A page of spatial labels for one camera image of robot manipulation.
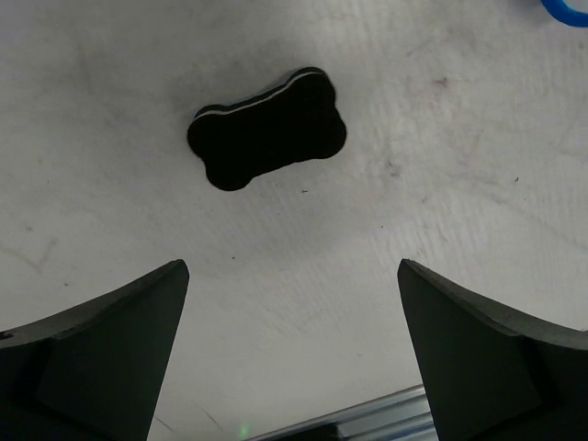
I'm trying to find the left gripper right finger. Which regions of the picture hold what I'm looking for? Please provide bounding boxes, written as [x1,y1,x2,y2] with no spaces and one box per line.
[398,259,587,440]

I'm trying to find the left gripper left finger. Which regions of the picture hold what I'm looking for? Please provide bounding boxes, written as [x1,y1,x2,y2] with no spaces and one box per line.
[1,259,189,440]

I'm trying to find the black whiteboard eraser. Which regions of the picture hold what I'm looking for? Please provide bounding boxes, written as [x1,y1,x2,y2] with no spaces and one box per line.
[187,67,347,191]

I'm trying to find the blue framed whiteboard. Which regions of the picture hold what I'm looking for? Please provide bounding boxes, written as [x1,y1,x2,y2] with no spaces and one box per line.
[541,0,587,28]

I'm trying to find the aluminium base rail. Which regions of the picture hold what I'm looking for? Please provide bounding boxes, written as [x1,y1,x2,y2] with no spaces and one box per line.
[255,385,438,441]

